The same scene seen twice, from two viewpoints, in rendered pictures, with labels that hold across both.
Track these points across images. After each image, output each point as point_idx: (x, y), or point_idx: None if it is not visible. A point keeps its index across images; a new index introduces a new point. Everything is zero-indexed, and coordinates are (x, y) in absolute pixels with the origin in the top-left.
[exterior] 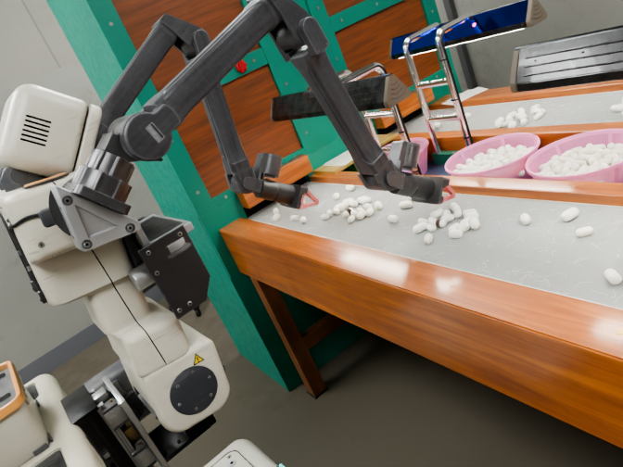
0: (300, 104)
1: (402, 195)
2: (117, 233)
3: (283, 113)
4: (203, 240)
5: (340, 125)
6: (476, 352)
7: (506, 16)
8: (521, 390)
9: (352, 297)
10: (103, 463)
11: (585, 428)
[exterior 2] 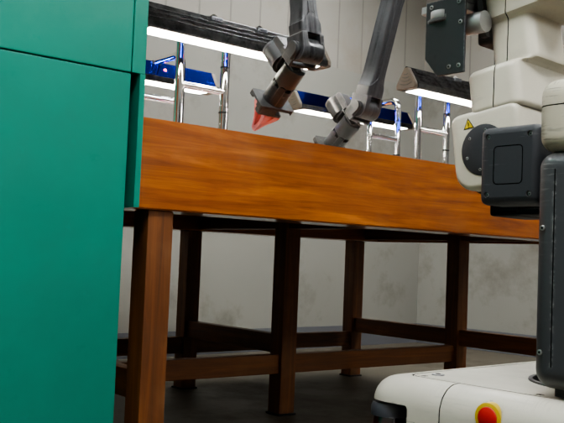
0: (209, 24)
1: (353, 134)
2: None
3: (172, 21)
4: (87, 125)
5: (390, 49)
6: None
7: (196, 76)
8: (511, 225)
9: (403, 189)
10: None
11: (534, 235)
